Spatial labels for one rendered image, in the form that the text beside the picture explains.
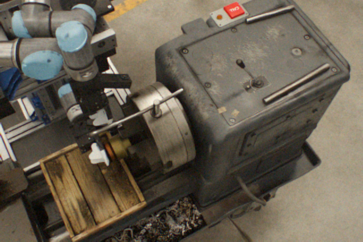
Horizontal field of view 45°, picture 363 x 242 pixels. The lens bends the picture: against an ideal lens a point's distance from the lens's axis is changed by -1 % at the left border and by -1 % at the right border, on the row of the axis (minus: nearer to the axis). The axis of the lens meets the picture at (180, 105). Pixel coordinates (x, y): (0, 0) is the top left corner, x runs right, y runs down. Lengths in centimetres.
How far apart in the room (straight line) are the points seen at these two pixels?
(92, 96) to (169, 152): 37
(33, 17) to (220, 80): 65
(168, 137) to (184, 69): 25
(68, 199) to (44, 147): 92
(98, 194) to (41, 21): 76
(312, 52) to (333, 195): 134
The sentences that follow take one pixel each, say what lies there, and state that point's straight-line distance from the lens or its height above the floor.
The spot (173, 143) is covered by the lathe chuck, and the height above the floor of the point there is 118.
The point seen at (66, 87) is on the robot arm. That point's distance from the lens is 170.
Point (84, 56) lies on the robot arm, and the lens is 116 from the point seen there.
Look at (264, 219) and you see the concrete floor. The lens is 266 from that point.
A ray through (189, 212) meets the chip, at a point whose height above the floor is 58.
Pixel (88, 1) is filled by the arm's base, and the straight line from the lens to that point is 182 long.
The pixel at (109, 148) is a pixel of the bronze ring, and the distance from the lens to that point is 155.
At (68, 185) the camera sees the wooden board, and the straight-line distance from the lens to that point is 177.
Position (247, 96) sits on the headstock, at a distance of 149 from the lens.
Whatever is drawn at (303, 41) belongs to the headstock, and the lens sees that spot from 167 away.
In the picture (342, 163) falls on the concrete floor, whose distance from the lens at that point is 291.
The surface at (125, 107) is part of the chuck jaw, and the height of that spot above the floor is 120.
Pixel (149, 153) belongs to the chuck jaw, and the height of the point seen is 111.
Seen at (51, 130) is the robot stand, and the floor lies 21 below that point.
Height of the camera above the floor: 252
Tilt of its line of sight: 60 degrees down
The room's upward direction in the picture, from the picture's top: 2 degrees clockwise
